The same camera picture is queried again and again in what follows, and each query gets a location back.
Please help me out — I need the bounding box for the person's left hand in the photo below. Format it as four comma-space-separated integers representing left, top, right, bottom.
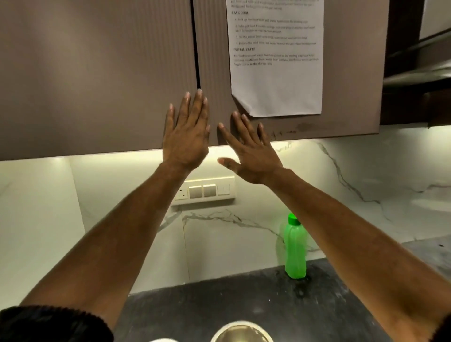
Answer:
162, 89, 211, 172

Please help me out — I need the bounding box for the person's right hand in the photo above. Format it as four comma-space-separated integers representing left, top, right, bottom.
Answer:
217, 111, 284, 185

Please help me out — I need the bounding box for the person's right forearm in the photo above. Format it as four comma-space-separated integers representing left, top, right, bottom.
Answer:
265, 168, 451, 342

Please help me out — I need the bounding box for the person's left forearm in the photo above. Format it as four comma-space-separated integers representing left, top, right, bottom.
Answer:
21, 163, 194, 330

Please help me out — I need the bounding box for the white printed paper sheet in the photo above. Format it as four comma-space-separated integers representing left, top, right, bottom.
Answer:
226, 0, 325, 118

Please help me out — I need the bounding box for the brown cabinet door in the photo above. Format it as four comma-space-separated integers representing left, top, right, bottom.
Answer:
0, 0, 198, 161
192, 0, 390, 147

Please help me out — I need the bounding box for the green plastic water bottle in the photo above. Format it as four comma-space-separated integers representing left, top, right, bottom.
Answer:
284, 213, 308, 280

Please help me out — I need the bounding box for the dark kitchen range hood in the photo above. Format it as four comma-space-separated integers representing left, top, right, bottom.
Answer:
380, 0, 451, 127

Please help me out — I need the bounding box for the white round bowl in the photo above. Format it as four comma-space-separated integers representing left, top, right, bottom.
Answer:
210, 321, 274, 342

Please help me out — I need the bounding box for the black left sleeve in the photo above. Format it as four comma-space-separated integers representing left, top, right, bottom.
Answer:
0, 305, 115, 342

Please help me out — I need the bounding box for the black sleeve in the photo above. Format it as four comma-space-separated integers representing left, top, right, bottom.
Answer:
0, 305, 115, 342
431, 312, 451, 342

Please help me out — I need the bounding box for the black right sleeve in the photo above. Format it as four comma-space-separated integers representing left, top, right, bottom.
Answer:
431, 312, 451, 342

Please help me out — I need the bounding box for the white wall switch panel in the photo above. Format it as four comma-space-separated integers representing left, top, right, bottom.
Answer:
171, 176, 236, 206

